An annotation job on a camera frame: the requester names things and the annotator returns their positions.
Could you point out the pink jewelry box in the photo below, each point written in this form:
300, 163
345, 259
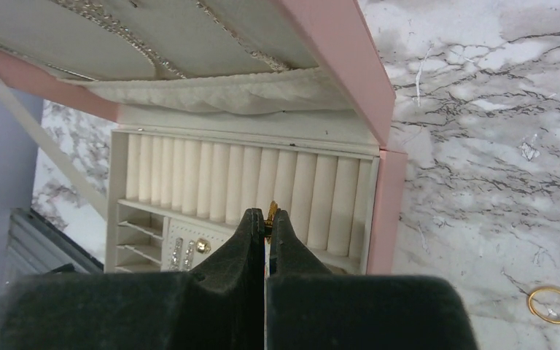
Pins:
220, 106

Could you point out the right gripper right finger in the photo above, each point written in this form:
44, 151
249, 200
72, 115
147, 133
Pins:
309, 307

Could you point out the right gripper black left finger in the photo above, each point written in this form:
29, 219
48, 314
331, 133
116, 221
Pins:
219, 304

